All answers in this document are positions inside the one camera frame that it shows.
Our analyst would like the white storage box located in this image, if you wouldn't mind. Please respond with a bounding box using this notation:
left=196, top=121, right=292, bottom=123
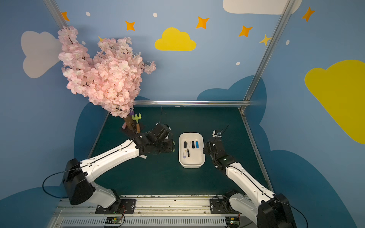
left=178, top=133, right=205, bottom=169

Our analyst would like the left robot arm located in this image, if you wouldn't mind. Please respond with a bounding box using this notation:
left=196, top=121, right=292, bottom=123
left=62, top=123, right=175, bottom=213

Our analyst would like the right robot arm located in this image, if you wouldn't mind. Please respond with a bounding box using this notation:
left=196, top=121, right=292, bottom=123
left=203, top=130, right=297, bottom=228

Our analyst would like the green toy rake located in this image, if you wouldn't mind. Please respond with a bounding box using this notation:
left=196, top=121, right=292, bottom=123
left=132, top=114, right=142, bottom=133

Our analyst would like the right circuit board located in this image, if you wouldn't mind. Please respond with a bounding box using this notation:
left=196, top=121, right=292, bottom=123
left=225, top=217, right=240, bottom=228

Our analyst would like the circuit board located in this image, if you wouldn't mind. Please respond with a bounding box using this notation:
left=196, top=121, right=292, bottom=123
left=225, top=217, right=240, bottom=228
left=105, top=217, right=122, bottom=227

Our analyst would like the pink cherry blossom tree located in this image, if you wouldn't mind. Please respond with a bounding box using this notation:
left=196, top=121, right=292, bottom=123
left=58, top=26, right=156, bottom=118

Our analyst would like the left circuit board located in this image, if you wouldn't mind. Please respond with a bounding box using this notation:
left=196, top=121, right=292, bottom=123
left=105, top=217, right=122, bottom=227

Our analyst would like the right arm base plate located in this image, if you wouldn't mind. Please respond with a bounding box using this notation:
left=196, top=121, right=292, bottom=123
left=209, top=197, right=248, bottom=214

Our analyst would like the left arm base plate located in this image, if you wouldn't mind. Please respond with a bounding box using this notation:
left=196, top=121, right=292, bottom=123
left=95, top=199, right=136, bottom=215

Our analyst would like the aluminium front rail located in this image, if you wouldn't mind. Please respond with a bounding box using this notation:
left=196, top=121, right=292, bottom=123
left=47, top=195, right=257, bottom=228

